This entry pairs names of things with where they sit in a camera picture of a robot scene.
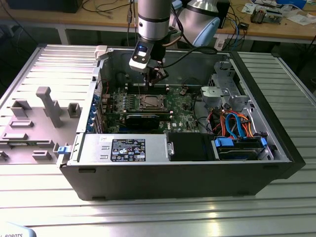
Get blue plastic clip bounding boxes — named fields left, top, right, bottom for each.
left=57, top=145, right=72, bottom=157

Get CPU socket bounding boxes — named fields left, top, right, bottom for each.
left=139, top=93, right=165, bottom=111

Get silver CPU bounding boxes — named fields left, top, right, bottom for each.
left=144, top=96, right=160, bottom=107

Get grey metal drive cage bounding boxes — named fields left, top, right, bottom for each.
left=199, top=61, right=250, bottom=111

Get black open PC case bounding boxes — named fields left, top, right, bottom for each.
left=58, top=43, right=307, bottom=202

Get orange red power wires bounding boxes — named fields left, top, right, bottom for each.
left=209, top=108, right=254, bottom=138

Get green RAM stick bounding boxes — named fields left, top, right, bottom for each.
left=8, top=140, right=52, bottom=147

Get white plastic block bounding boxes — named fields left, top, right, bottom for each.
left=94, top=45, right=110, bottom=61

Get black box on workbench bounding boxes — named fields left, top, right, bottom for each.
left=6, top=0, right=80, bottom=14

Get blue data cable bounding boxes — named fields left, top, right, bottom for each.
left=225, top=111, right=246, bottom=139

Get blue flat box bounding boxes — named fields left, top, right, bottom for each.
left=276, top=0, right=308, bottom=8

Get metal CPU cooler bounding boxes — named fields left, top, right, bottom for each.
left=250, top=6, right=267, bottom=25

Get black camera cable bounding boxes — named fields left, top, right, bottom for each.
left=159, top=46, right=219, bottom=69

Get thin black wire loop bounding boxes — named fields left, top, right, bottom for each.
left=183, top=78, right=202, bottom=87

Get grey metal device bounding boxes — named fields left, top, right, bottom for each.
left=265, top=8, right=282, bottom=25

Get dark round cable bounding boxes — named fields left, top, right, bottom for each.
left=192, top=91, right=214, bottom=130

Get black graphics card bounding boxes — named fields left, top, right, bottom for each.
left=125, top=114, right=160, bottom=130

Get metal socket cover frame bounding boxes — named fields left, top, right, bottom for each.
left=140, top=94, right=164, bottom=110

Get silver metal latch plate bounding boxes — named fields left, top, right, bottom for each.
left=165, top=138, right=176, bottom=157

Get silver power supply unit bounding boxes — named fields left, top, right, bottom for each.
left=78, top=134, right=171, bottom=165

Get wooden workbench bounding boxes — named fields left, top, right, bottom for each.
left=0, top=0, right=316, bottom=45

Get grey parts rack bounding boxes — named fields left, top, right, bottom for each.
left=0, top=85, right=82, bottom=165

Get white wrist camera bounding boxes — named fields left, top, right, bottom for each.
left=128, top=43, right=152, bottom=73

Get green motherboard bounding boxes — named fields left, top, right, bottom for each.
left=101, top=83, right=213, bottom=136

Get white paper sheets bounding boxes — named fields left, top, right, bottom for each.
left=286, top=13, right=316, bottom=27

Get hard disk in blue carrier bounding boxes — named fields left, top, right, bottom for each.
left=212, top=137, right=270, bottom=161

